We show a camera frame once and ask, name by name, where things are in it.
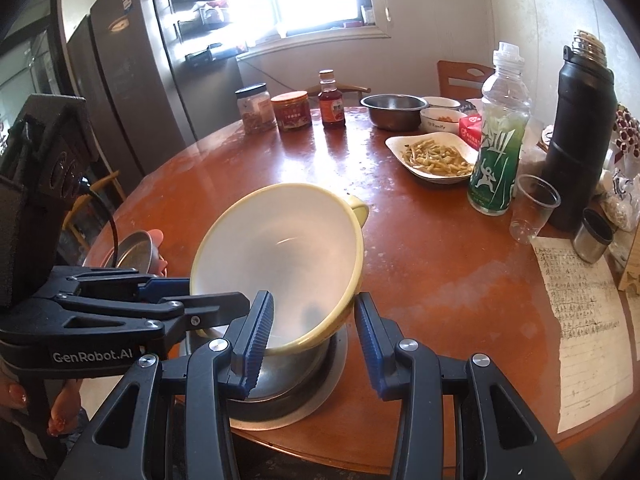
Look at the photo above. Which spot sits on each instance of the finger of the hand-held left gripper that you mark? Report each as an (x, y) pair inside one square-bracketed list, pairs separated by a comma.
[(165, 290), (210, 310)]

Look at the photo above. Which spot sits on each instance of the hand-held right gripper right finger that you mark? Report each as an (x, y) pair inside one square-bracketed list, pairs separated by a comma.
[(367, 340)]

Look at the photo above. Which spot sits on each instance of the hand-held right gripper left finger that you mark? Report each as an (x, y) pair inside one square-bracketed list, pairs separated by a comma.
[(257, 340)]

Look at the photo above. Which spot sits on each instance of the small steel bowl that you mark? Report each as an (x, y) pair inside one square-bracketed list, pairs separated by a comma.
[(290, 370)]

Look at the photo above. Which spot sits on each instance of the round steel pan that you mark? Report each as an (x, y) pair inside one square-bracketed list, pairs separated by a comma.
[(132, 252)]

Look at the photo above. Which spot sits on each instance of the pink bear-shaped plate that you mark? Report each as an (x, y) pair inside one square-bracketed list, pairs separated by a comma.
[(158, 240)]

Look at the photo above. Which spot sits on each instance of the small steel dish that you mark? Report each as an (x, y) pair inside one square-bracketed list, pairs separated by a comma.
[(320, 390)]

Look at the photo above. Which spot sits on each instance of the person's left hand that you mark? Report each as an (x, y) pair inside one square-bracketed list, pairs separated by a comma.
[(67, 410)]

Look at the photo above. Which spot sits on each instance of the yellow-framed chair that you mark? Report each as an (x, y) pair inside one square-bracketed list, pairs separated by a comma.
[(107, 180)]

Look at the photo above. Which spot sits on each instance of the white dish of food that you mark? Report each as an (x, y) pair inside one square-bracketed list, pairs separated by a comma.
[(435, 157)]

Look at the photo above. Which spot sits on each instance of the clear plastic jar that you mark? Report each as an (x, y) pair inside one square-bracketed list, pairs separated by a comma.
[(255, 112)]

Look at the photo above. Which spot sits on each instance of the clear plastic cup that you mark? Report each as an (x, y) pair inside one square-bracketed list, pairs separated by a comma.
[(532, 210)]

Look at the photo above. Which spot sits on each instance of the red labelled jar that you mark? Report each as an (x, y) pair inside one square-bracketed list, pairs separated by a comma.
[(291, 115)]

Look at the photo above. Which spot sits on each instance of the green drink bottle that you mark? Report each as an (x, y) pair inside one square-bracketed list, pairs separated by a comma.
[(495, 170)]

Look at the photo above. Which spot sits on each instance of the handwritten paper sheet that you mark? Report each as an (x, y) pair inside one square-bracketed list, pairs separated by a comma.
[(585, 335)]

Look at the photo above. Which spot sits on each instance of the grey refrigerator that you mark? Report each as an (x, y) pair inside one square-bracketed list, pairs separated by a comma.
[(145, 70)]

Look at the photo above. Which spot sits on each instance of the large steel bowl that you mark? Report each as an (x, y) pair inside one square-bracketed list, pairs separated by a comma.
[(392, 115)]

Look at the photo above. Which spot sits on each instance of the white printed bowl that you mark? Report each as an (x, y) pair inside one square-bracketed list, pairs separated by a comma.
[(437, 121)]

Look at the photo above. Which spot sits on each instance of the red packet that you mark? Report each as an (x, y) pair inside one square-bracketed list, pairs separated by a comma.
[(470, 132)]

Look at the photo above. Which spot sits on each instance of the honey bottle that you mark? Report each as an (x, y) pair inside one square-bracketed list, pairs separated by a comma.
[(331, 110)]

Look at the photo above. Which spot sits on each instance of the steel cup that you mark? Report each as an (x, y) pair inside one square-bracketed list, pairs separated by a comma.
[(592, 237)]

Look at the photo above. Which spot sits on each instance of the plain white bowl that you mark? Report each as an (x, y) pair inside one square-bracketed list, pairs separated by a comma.
[(442, 101)]

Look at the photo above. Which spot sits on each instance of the wooden curved-back chair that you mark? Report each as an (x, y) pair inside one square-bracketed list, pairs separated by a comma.
[(357, 89)]

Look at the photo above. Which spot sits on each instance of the wooden chair with cutout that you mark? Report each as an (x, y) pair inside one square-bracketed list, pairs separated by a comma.
[(457, 80)]

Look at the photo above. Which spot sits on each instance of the clear plastic bag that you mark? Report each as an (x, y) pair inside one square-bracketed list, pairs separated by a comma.
[(620, 200)]

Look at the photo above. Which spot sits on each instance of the black thermos flask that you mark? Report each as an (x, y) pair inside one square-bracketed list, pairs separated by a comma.
[(575, 135)]

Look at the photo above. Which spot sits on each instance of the printed snack bag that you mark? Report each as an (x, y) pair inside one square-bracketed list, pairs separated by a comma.
[(627, 135)]

